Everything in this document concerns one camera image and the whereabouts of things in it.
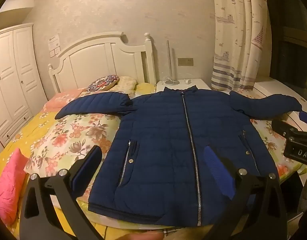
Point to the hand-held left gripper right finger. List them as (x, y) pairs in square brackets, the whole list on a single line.
[(218, 172)]

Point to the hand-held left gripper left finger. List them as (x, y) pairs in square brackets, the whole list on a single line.
[(87, 170)]

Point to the navy puffer jacket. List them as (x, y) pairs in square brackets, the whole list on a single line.
[(163, 142)]

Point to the floral quilt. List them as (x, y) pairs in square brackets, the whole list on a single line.
[(76, 135)]

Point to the white window desk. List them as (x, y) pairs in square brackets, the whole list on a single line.
[(268, 87)]

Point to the yellow daisy bedsheet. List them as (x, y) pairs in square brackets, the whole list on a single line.
[(41, 122)]

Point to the bright pink pillow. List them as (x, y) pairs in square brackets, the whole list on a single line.
[(9, 190)]

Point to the round patterned cushion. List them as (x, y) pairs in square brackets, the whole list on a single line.
[(103, 83)]

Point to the white nightstand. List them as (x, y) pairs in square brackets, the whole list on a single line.
[(201, 83)]

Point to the cream floral pillow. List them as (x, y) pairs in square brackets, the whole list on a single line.
[(124, 83)]

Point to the white charger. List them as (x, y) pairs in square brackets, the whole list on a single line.
[(187, 81)]

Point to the yellow pillow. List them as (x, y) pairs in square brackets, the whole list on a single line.
[(144, 88)]

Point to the sailboat print curtain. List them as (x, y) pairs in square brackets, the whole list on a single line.
[(233, 42)]

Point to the white bed headboard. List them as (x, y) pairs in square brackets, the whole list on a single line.
[(93, 60)]

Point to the white wardrobe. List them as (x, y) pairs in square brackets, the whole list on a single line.
[(16, 80)]

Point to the white stand lamp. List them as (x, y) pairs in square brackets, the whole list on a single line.
[(169, 62)]

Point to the gold wall switch plate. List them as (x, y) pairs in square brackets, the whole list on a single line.
[(185, 62)]

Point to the white wall switches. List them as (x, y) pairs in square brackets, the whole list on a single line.
[(55, 52)]

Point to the white wall notice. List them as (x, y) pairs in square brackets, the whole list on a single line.
[(54, 41)]

